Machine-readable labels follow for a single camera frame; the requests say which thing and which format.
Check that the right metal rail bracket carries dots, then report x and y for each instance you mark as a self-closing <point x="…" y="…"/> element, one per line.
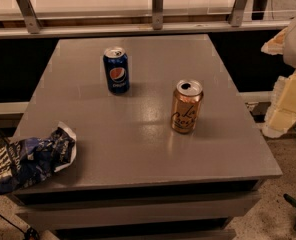
<point x="235" y="18"/>

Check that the grey drawer cabinet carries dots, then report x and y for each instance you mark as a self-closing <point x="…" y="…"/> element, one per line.
<point x="134" y="176"/>

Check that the gold LaCroix can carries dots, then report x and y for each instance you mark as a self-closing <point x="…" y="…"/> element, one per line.
<point x="187" y="98"/>

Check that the blue Pepsi can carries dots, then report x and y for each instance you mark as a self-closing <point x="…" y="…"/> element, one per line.
<point x="115" y="62"/>

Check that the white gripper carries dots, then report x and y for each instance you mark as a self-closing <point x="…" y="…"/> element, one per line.
<point x="280" y="116"/>

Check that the left metal rail bracket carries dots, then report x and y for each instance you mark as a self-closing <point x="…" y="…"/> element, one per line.
<point x="29" y="16"/>

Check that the metal rail bracket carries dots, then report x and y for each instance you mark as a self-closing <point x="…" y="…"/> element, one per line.
<point x="235" y="18"/>
<point x="29" y="16"/>
<point x="157" y="14"/>

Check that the middle metal rail bracket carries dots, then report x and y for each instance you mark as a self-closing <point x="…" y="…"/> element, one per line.
<point x="157" y="14"/>

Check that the crumpled blue chip bag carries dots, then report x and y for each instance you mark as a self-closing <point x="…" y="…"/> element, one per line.
<point x="33" y="160"/>

